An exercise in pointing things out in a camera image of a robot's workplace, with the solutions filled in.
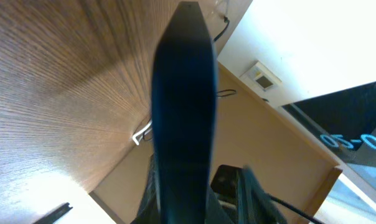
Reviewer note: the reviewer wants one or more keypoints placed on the blue Galaxy smartphone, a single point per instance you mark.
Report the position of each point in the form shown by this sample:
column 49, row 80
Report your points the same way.
column 183, row 108

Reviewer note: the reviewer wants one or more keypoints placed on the white wall thermostat panel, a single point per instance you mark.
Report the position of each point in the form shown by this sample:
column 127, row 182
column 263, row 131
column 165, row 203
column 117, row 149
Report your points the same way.
column 259, row 75

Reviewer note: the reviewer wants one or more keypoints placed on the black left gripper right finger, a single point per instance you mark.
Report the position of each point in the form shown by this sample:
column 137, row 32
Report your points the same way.
column 236, row 196

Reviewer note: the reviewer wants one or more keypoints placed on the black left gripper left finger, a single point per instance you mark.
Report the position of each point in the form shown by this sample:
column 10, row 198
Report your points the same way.
column 148, row 212

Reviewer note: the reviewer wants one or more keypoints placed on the dark monitor screen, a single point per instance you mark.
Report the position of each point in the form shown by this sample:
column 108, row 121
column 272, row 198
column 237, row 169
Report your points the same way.
column 345, row 122

